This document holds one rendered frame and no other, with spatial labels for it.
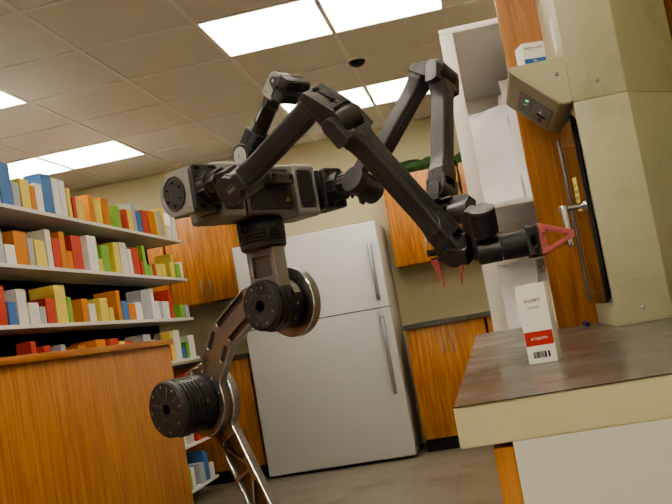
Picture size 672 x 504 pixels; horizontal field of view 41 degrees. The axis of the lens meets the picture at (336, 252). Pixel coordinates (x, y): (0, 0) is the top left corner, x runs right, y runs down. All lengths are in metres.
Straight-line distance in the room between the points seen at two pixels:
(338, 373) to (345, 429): 0.42
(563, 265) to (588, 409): 1.43
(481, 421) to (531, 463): 0.06
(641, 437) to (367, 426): 6.06
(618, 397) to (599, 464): 0.06
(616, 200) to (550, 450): 1.12
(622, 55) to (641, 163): 0.23
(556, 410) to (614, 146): 1.14
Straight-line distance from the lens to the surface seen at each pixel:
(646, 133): 1.99
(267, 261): 2.54
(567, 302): 2.28
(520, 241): 1.94
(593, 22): 2.01
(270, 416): 7.03
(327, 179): 2.68
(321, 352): 6.91
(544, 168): 2.30
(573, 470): 0.88
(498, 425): 0.87
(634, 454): 0.89
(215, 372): 2.86
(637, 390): 0.88
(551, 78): 1.97
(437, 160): 2.43
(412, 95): 2.62
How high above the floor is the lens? 1.03
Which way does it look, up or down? 5 degrees up
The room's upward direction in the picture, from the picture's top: 10 degrees counter-clockwise
